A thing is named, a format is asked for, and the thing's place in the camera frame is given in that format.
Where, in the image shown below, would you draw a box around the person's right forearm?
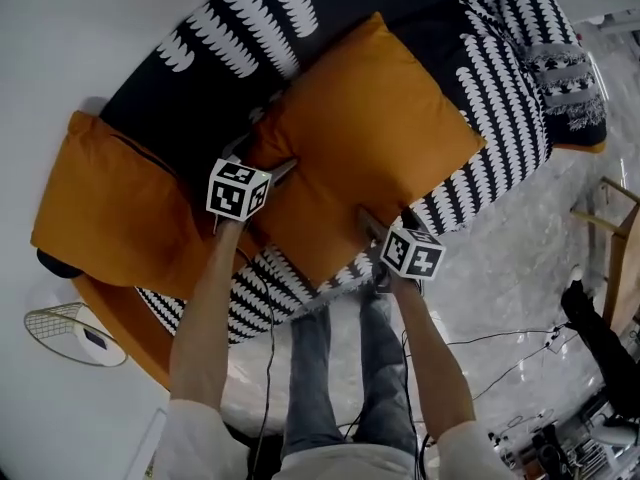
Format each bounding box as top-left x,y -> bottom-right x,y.
389,275 -> 476,434

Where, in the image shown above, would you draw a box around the person's left forearm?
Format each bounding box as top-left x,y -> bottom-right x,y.
169,217 -> 249,414

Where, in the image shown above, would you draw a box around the orange sofa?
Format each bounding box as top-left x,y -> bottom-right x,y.
29,0 -> 609,394

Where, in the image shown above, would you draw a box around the orange cushion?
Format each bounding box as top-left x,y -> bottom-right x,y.
244,11 -> 489,289
30,110 -> 214,300

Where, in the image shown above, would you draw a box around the white round seat cushion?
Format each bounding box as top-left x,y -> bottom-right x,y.
64,315 -> 129,367

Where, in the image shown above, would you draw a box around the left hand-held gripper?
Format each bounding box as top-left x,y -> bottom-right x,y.
207,135 -> 300,234

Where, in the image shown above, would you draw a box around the person's blue jeans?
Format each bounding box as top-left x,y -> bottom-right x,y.
282,287 -> 419,462

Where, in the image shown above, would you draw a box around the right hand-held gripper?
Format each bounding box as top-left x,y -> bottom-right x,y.
357,206 -> 447,294

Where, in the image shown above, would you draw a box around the person's white shirt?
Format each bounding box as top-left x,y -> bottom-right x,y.
144,397 -> 519,480

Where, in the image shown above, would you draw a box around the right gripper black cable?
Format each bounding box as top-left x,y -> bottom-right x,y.
344,327 -> 429,480

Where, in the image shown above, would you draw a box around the wooden stool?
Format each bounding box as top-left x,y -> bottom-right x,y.
569,175 -> 640,329

